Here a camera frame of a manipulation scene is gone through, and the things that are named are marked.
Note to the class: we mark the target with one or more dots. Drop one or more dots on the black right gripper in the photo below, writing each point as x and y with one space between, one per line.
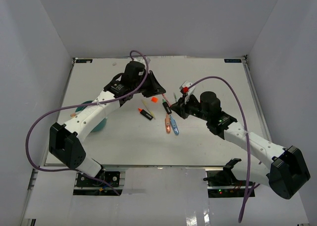
181 107

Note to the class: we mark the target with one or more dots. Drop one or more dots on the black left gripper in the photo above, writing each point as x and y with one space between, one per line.
156 88

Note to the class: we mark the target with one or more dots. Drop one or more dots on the clear orange gel pen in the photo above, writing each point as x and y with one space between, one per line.
166 100

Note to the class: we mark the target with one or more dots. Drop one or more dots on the blue transparent highlighter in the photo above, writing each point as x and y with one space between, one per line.
174 125

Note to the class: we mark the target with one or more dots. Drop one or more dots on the orange transparent highlighter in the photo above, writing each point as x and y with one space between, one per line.
167 124

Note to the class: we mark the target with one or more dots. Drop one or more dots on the black highlighter orange cap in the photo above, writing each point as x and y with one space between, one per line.
145 114

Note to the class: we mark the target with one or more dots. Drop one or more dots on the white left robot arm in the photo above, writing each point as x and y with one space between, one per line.
66 140

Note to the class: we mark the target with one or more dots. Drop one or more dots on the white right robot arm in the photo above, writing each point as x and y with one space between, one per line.
287 169

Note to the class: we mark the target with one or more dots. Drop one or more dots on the orange translucent cap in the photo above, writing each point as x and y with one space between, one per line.
154 99

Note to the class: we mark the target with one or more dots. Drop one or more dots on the black highlighter green cap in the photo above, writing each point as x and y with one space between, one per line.
166 106

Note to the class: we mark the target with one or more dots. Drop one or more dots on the clear yellow gel pen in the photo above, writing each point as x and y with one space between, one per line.
148 109

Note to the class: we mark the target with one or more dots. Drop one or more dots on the right black logo sticker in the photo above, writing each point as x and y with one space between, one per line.
232 60

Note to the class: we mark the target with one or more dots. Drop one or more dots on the black logo sticker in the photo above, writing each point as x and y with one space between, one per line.
232 60
84 60

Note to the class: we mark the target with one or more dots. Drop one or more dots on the teal round divided organizer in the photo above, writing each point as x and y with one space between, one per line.
98 127

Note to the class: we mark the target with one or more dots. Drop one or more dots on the left black logo sticker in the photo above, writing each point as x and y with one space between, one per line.
84 60

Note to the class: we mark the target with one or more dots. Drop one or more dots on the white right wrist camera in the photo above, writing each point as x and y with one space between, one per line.
187 90

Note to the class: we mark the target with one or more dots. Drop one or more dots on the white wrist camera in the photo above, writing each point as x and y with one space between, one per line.
144 61
187 90

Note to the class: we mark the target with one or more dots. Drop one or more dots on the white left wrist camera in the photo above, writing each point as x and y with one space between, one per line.
144 61

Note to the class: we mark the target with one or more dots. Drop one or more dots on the right aluminium table rail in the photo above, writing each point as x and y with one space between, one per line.
259 110

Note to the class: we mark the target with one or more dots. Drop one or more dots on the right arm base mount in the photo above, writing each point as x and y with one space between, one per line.
222 183

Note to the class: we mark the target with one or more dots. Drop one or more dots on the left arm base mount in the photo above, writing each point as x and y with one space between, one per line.
108 183

